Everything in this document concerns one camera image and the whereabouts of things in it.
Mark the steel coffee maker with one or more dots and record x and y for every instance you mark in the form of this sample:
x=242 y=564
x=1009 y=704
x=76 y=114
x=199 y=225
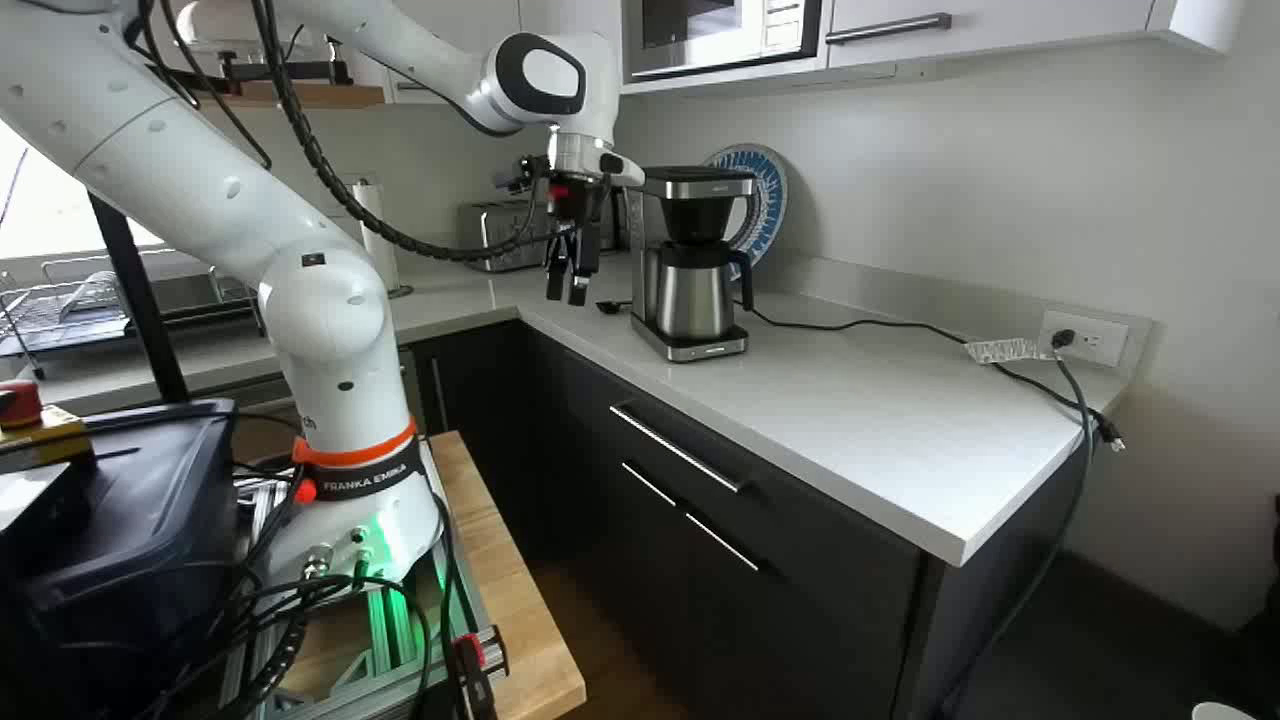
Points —
x=690 y=275

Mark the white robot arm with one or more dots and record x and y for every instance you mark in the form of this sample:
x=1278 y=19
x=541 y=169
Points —
x=366 y=476

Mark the silver toaster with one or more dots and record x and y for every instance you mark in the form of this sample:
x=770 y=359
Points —
x=510 y=230

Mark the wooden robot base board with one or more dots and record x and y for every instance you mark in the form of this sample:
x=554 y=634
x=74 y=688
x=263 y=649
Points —
x=541 y=679

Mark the built-in microwave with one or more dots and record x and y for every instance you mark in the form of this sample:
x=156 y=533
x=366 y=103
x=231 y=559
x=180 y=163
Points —
x=683 y=39

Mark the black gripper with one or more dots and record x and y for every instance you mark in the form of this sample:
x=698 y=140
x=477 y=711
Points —
x=578 y=246

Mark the black equipment case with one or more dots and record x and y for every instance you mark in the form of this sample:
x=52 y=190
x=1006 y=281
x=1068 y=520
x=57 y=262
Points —
x=117 y=551

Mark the dark drawer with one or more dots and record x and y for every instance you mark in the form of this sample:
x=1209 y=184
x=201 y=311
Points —
x=747 y=649
x=641 y=481

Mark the black tripod pole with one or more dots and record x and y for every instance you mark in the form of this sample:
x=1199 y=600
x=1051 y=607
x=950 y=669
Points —
x=141 y=303

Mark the white wall outlet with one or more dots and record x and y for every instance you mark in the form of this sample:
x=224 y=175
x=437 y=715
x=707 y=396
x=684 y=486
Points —
x=1087 y=336

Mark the white upper cabinet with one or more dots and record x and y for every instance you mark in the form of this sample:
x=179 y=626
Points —
x=871 y=32

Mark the blue white decorative plate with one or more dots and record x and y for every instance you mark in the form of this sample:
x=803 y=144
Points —
x=756 y=221

